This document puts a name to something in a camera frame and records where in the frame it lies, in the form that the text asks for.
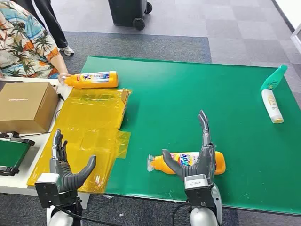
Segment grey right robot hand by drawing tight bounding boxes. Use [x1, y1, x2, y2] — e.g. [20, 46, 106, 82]
[161, 110, 217, 185]

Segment person's hand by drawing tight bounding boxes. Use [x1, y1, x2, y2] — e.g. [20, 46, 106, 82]
[57, 73, 72, 86]

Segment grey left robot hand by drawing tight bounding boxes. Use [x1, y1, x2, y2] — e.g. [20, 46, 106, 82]
[49, 129, 97, 193]

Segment orange detergent bottle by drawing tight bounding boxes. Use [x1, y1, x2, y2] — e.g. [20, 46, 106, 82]
[63, 71, 119, 90]
[147, 151, 226, 176]

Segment white bottle with gold cap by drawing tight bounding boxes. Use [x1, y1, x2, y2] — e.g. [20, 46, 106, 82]
[261, 89, 284, 124]

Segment green shampoo bottle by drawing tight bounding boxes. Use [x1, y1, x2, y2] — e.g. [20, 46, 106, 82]
[260, 65, 288, 92]

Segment green table mat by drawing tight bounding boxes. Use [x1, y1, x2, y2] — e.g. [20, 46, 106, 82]
[81, 56, 301, 216]

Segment brown cardboard box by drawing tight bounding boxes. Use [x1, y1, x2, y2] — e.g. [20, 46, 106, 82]
[0, 82, 60, 134]

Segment person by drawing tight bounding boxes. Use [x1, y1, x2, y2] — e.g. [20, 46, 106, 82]
[22, 0, 75, 57]
[0, 0, 70, 80]

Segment yellow transparent plastic film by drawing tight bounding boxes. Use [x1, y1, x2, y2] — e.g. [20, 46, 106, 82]
[27, 88, 132, 194]

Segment black wheeled bin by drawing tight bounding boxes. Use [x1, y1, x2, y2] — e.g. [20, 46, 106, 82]
[108, 0, 153, 32]

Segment white furniture piece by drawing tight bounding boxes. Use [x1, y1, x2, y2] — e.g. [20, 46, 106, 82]
[290, 23, 301, 56]

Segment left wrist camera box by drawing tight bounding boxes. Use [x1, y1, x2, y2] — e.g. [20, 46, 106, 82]
[35, 173, 78, 209]

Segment thin black table cable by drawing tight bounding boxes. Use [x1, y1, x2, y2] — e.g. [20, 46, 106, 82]
[18, 108, 62, 138]

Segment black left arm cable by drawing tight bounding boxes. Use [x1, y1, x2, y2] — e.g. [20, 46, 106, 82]
[56, 205, 124, 226]

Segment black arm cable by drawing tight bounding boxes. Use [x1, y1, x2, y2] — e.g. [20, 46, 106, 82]
[56, 205, 124, 226]
[171, 202, 192, 226]

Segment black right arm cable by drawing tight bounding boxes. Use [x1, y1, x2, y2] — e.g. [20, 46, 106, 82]
[171, 202, 192, 226]

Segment green belt conveyor black frame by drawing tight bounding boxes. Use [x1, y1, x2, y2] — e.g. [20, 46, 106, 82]
[0, 131, 36, 177]

